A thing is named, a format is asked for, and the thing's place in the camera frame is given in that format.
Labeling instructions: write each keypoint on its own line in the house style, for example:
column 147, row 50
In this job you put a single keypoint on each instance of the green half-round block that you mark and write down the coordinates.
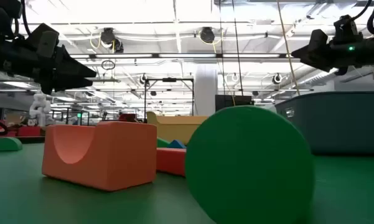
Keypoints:
column 4, row 144

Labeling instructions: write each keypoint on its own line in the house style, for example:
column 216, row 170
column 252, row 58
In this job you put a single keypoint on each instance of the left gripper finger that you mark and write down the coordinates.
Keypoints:
column 71, row 68
column 68, row 84

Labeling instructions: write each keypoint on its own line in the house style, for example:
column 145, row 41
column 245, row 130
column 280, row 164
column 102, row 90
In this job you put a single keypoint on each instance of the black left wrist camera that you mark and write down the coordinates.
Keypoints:
column 45, row 40

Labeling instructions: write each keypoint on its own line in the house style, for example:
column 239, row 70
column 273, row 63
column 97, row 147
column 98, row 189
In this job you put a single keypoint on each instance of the red arch block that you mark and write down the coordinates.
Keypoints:
column 112, row 155

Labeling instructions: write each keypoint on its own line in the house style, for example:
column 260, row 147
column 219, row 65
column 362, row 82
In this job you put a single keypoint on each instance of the black gantry frame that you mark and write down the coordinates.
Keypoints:
column 169, row 80

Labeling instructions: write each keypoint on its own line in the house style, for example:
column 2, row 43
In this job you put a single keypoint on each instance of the long red block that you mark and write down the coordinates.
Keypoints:
column 171, row 161

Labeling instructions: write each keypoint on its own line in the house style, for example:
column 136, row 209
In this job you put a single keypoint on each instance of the red tool chest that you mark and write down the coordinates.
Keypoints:
column 127, row 117

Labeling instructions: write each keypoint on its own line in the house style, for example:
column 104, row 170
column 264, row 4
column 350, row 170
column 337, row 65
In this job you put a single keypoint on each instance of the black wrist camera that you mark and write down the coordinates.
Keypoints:
column 347, row 31
column 45, row 40

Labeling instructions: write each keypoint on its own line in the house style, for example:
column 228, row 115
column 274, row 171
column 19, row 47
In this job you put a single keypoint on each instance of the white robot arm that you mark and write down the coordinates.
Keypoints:
column 40, row 107

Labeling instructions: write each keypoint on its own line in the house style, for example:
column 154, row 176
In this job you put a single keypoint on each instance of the black monitor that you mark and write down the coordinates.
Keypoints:
column 233, row 101

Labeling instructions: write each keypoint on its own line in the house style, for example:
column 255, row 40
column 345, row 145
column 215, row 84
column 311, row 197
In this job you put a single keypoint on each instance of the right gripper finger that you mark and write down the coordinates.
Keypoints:
column 317, row 40
column 319, row 60

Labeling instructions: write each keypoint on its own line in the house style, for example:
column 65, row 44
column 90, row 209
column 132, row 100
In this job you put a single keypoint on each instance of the white round column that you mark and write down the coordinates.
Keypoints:
column 205, row 90

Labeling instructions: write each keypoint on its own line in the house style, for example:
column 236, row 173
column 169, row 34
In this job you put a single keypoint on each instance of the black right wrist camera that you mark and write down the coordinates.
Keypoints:
column 347, row 31

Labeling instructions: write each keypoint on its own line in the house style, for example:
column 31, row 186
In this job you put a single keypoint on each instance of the red storage bin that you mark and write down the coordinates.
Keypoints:
column 29, row 131

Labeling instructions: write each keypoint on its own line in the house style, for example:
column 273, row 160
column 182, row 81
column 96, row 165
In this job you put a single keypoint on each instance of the blue block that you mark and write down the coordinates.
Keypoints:
column 176, row 144

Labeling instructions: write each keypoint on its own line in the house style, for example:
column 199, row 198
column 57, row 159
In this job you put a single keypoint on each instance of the green cylinder block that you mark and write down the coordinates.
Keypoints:
column 249, row 168

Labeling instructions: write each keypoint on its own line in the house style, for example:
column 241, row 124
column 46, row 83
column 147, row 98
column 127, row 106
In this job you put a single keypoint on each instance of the dark grey plastic bin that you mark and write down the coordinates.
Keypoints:
column 345, row 124

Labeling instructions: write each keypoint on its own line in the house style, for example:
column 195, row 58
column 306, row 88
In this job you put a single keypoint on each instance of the orange plastic bin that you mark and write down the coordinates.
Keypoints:
column 174, row 127

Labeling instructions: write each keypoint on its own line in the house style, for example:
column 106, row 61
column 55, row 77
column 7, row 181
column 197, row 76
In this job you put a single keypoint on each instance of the long ceiling light bar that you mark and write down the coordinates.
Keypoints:
column 186, row 55

